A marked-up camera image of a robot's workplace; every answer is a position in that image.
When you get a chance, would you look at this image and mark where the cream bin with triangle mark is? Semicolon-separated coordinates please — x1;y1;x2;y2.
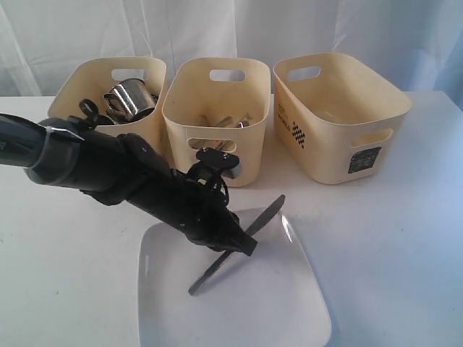
162;57;271;187

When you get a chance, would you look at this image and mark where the cream bin with square mark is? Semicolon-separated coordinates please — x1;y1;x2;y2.
273;52;412;184

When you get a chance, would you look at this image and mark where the white curtain backdrop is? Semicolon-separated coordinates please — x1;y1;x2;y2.
1;1;462;104

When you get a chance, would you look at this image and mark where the large stainless steel bowl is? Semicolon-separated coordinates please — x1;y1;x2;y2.
134;93;158;119

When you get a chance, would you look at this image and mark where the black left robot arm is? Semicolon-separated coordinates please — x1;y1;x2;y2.
1;114;257;255

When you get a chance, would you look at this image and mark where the stainless steel table knife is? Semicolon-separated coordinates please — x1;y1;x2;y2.
188;194;286;296

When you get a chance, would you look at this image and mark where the long stainless steel spoon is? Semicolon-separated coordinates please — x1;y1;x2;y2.
200;116;250;150

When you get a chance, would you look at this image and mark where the cream bin with circle mark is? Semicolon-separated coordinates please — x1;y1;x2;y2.
48;57;167;153

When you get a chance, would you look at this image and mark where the stainless steel mug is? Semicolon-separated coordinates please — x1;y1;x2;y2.
103;78;151;124

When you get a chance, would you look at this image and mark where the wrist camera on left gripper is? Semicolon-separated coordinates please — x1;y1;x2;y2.
187;147;242;180

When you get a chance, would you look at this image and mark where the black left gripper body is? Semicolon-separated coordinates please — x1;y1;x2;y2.
129;169;242;252

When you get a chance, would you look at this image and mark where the white square plate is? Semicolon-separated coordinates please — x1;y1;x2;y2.
137;212;332;346

